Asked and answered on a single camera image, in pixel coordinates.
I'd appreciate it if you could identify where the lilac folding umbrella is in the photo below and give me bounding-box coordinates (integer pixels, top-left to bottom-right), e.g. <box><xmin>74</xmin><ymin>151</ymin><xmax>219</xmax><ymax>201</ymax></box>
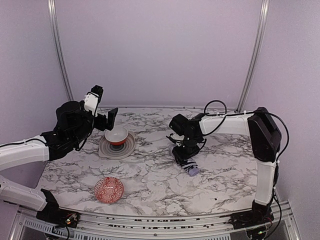
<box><xmin>169</xmin><ymin>145</ymin><xmax>200</xmax><ymax>177</ymax></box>

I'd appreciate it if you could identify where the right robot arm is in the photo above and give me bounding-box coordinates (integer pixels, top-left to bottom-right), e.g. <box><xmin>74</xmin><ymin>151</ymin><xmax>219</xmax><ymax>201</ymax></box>
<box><xmin>167</xmin><ymin>107</ymin><xmax>282</xmax><ymax>216</ymax></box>

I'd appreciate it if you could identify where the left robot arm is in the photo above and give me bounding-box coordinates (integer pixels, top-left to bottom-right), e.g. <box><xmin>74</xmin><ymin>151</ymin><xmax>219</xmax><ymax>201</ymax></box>
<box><xmin>0</xmin><ymin>100</ymin><xmax>118</xmax><ymax>211</ymax></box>

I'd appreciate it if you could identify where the patterned plate under bowl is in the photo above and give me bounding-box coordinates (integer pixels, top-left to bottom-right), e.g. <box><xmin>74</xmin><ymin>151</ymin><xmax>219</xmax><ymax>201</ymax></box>
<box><xmin>98</xmin><ymin>131</ymin><xmax>136</xmax><ymax>160</ymax></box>

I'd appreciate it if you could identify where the white bowl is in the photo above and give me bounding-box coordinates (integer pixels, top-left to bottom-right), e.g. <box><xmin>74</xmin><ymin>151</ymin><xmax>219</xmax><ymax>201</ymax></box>
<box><xmin>104</xmin><ymin>126</ymin><xmax>129</xmax><ymax>146</ymax></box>

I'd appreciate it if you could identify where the red patterned bowl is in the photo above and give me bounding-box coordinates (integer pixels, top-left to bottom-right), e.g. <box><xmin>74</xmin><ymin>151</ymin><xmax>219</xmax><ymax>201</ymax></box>
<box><xmin>94</xmin><ymin>177</ymin><xmax>125</xmax><ymax>204</ymax></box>

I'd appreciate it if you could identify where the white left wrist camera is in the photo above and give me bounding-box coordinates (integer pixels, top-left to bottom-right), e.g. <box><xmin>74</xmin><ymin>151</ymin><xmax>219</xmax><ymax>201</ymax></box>
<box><xmin>83</xmin><ymin>85</ymin><xmax>104</xmax><ymax>117</ymax></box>

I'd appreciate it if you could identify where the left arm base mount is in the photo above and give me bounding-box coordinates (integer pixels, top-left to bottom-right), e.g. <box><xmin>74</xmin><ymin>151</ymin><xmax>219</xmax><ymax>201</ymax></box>
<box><xmin>36</xmin><ymin>188</ymin><xmax>80</xmax><ymax>228</ymax></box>

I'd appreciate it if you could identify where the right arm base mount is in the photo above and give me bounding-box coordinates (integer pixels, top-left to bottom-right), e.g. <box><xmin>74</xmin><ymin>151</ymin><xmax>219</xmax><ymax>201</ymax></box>
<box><xmin>228</xmin><ymin>210</ymin><xmax>275</xmax><ymax>230</ymax></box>

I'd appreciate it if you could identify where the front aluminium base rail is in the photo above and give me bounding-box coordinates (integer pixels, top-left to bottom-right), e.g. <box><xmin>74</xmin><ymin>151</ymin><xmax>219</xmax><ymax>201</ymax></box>
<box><xmin>8</xmin><ymin>201</ymin><xmax>301</xmax><ymax>240</ymax></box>

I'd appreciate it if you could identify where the left aluminium frame post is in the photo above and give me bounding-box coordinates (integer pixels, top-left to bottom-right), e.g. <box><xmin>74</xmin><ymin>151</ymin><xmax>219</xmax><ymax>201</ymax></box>
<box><xmin>47</xmin><ymin>0</ymin><xmax>74</xmax><ymax>101</ymax></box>

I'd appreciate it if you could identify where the aluminium frame post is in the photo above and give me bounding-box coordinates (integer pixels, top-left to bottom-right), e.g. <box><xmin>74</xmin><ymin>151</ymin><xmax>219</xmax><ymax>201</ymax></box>
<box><xmin>47</xmin><ymin>0</ymin><xmax>74</xmax><ymax>101</ymax></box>
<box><xmin>236</xmin><ymin>0</ymin><xmax>270</xmax><ymax>112</ymax></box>

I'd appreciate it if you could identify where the right aluminium frame post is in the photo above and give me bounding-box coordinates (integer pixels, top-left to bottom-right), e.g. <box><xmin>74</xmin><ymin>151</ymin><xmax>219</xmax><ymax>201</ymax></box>
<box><xmin>236</xmin><ymin>0</ymin><xmax>270</xmax><ymax>112</ymax></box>

